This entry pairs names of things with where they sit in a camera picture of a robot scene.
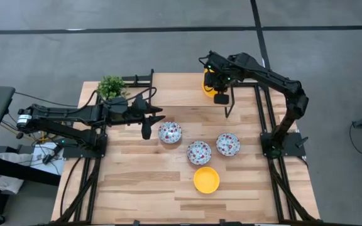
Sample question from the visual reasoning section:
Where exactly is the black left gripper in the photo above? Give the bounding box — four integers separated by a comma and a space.
126, 94, 166, 126

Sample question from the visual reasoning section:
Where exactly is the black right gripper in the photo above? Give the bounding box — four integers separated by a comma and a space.
203, 51, 235, 92

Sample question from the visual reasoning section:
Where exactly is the yellow plastic mini bowl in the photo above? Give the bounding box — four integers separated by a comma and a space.
201, 68, 219, 99
193, 166, 221, 195

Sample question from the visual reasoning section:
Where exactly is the red floral ceramic mini bowl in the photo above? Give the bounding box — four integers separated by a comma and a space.
186, 140, 212, 166
157, 121, 183, 145
216, 132, 241, 158

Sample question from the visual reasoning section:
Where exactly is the small green potted plant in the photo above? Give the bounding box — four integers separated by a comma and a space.
96, 74, 131, 100

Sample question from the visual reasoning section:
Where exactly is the black side bench beam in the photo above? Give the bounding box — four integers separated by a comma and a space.
0, 154, 62, 186

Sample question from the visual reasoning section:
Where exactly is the white crumpled cloth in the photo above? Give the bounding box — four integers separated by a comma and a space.
0, 143, 66, 195

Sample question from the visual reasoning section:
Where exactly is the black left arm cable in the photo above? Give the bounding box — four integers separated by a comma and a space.
123, 87, 158, 106

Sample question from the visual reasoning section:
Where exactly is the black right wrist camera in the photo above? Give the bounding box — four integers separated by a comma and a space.
213, 92, 231, 105

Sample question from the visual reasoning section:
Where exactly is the black frame upright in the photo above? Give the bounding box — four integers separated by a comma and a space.
121, 68, 155, 89

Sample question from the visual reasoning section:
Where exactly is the black metal table frame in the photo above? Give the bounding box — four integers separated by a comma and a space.
53, 82, 319, 226

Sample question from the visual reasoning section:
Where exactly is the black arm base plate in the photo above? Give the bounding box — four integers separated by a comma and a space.
62, 134, 109, 159
260, 131, 307, 158

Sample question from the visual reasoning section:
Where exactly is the yellow floor cable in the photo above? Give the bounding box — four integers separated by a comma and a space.
39, 125, 62, 144

